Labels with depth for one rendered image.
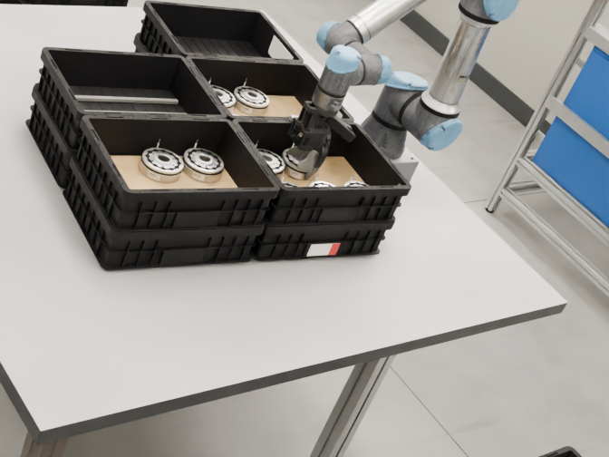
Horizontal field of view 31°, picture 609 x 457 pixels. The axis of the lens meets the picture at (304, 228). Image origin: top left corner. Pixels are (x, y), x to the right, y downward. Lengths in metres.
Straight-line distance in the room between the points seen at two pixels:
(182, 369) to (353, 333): 0.48
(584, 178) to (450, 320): 1.84
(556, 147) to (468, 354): 1.07
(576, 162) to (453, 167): 0.74
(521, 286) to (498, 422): 0.80
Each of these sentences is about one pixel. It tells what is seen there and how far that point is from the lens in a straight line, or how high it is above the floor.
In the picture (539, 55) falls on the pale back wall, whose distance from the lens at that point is 5.79.
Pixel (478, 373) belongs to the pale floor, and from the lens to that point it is 3.95.
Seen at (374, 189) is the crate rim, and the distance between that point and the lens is 2.74.
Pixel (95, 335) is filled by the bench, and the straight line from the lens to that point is 2.36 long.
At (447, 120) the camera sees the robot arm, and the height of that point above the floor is 1.01.
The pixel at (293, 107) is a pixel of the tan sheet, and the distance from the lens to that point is 3.17.
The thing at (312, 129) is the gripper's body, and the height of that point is 0.99.
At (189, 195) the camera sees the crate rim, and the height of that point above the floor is 0.92.
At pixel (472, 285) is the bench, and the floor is 0.70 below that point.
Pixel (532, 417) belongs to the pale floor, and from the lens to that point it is 3.90.
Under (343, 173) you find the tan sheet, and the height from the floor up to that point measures 0.83.
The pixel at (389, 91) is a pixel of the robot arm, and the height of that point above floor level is 0.98.
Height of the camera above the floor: 2.25
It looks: 32 degrees down
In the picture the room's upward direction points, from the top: 23 degrees clockwise
